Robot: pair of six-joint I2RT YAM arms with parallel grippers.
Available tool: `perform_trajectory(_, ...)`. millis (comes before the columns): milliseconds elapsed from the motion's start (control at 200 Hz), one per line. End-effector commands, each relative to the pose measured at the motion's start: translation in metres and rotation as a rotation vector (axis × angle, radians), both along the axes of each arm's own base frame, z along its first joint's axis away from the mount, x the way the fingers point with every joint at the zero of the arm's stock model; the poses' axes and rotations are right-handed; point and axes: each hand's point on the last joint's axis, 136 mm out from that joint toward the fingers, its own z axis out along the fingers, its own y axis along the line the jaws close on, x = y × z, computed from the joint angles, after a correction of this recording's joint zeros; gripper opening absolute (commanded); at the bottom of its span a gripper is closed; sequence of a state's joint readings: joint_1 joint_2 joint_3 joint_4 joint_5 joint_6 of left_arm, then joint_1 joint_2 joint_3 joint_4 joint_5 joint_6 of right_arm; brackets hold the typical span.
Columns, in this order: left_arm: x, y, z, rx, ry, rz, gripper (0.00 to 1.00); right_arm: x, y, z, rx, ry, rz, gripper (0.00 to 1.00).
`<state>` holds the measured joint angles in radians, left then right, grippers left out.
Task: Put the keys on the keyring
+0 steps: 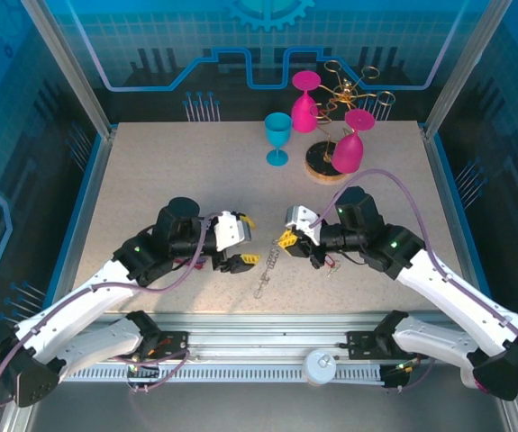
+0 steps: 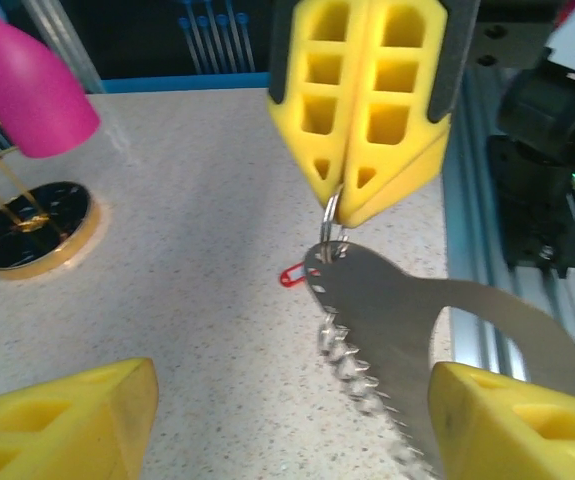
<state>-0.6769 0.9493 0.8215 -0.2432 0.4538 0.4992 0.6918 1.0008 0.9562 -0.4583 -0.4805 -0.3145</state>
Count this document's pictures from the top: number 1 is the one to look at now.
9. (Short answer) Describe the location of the black key holder with rings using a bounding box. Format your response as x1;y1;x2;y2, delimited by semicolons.
252;240;285;300

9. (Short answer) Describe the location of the pink plastic goblet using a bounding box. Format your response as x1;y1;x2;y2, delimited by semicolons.
332;110;376;176
290;70;322;135

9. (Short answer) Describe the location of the teal plastic goblet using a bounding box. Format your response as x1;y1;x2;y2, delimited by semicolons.
263;112;294;167

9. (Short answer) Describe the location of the white round knob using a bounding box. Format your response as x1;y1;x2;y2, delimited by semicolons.
302;349;337;387

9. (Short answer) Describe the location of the aluminium front rail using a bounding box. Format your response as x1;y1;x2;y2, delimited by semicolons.
26;312;510;366

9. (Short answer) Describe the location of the gold wire glass rack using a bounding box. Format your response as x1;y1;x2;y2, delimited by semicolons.
304;59;395;185

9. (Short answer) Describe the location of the aluminium side rail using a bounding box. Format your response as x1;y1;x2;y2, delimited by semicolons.
420;125;489;325
44;128;118;325

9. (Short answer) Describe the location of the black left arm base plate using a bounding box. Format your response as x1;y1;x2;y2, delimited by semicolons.
149;330;191;360

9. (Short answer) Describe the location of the white slotted cable duct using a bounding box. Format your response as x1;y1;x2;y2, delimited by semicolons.
41;363;388;384

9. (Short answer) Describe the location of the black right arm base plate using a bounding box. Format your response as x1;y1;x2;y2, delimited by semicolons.
346;330;388;361

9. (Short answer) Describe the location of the aluminium frame post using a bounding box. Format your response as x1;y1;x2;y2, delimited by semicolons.
423;0;514;139
18;0;118;139

